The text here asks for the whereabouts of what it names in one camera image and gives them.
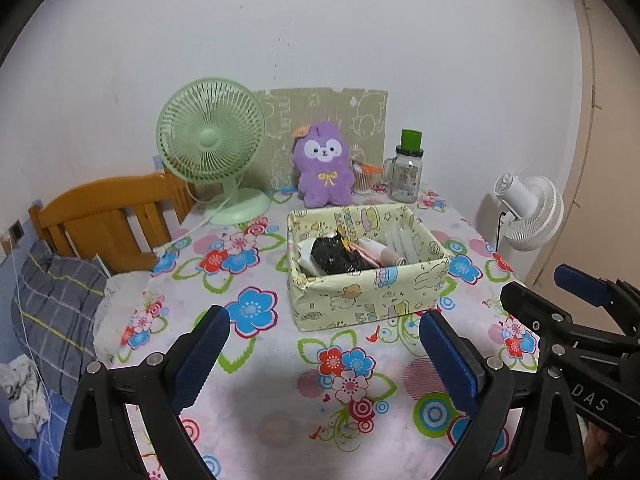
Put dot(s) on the white standing fan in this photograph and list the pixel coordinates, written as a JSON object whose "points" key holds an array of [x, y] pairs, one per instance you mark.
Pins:
{"points": [[530, 215]]}

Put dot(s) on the grey plaid pillow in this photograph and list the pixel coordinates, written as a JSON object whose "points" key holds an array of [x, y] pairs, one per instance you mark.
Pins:
{"points": [[60, 310]]}

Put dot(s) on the floral tablecloth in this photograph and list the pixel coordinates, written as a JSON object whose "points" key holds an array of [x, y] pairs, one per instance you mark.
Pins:
{"points": [[270, 395]]}

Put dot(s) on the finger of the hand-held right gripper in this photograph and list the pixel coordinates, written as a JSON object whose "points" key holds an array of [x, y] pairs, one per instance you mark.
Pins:
{"points": [[530, 305], [582, 282]]}

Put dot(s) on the green desk fan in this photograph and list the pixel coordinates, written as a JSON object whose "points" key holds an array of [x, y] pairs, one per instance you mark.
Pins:
{"points": [[210, 135]]}

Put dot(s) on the black plastic bag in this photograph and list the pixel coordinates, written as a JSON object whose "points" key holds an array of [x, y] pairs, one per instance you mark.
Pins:
{"points": [[332, 256]]}

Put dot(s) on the pink cartoon packet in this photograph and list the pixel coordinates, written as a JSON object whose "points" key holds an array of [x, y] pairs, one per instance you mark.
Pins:
{"points": [[367, 256]]}

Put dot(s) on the white bottle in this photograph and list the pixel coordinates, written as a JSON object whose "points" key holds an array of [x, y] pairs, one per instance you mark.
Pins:
{"points": [[305, 260]]}

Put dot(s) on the glass jar with green lid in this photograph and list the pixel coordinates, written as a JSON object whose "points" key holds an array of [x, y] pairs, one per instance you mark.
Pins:
{"points": [[404, 180]]}

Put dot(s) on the green cartoon printed board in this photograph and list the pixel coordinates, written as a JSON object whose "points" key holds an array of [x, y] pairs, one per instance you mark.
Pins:
{"points": [[360, 120]]}

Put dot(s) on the blue bed sheet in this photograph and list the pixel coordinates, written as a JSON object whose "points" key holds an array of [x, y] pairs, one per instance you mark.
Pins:
{"points": [[30, 450]]}

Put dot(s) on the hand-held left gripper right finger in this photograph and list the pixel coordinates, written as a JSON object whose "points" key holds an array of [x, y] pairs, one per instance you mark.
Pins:
{"points": [[450, 360]]}

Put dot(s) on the white and beige bandage roll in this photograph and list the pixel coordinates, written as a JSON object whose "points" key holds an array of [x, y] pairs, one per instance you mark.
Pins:
{"points": [[389, 255]]}

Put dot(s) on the purple plush toy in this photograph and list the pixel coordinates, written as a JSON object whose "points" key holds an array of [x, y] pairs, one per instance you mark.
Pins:
{"points": [[322, 175]]}

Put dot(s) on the yellow cartoon fabric storage box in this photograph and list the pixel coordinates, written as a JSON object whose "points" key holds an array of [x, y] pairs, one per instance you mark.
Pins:
{"points": [[360, 300]]}

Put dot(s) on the person's right hand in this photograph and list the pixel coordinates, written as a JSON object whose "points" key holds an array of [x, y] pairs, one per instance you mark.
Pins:
{"points": [[596, 445]]}

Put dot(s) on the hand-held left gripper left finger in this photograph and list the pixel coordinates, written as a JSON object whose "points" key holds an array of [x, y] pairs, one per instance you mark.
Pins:
{"points": [[200, 360]]}

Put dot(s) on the wooden bed headboard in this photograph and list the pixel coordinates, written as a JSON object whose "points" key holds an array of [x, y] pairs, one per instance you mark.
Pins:
{"points": [[100, 220]]}

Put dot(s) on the crumpled white cloth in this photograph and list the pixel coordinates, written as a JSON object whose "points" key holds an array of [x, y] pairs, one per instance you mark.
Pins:
{"points": [[22, 400]]}

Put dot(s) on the beige door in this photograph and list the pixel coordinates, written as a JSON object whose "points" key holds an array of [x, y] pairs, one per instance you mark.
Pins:
{"points": [[610, 160]]}

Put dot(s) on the small jar with orange lid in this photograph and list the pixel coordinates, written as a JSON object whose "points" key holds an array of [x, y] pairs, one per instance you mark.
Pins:
{"points": [[364, 180]]}

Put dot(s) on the yellow cartoon tissue pack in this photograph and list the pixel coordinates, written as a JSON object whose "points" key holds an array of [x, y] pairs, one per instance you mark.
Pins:
{"points": [[344, 237]]}

